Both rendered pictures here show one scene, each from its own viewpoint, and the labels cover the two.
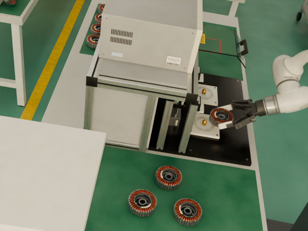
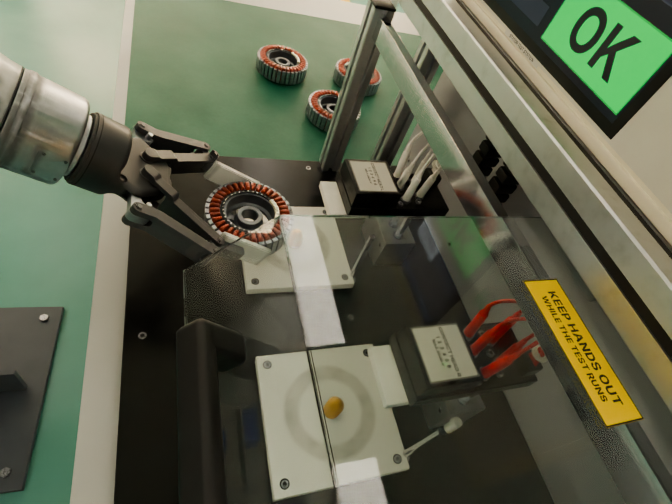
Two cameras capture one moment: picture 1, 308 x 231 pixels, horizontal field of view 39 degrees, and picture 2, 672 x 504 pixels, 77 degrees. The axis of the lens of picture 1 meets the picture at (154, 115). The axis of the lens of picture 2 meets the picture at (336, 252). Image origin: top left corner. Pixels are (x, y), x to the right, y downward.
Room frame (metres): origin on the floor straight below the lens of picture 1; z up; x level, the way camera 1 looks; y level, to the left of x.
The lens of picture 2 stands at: (1.93, -0.38, 1.25)
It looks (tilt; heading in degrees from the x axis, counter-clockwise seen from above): 49 degrees down; 151
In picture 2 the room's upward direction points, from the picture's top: 24 degrees clockwise
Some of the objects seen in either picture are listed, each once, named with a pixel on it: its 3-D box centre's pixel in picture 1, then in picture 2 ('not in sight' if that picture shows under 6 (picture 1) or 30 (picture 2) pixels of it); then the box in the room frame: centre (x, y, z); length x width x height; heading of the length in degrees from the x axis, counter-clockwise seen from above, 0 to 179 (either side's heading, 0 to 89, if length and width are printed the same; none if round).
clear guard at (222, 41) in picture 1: (213, 44); (479, 400); (1.88, -0.22, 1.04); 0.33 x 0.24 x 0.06; 93
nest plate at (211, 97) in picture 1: (203, 93); not in sight; (1.80, -0.23, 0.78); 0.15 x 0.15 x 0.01; 3
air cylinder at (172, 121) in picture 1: (174, 116); not in sight; (1.55, -0.10, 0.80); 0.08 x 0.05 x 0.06; 3
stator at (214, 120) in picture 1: (221, 118); (249, 218); (1.56, -0.31, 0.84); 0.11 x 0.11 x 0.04
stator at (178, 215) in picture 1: (187, 211); (282, 64); (1.04, -0.20, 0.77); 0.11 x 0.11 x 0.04
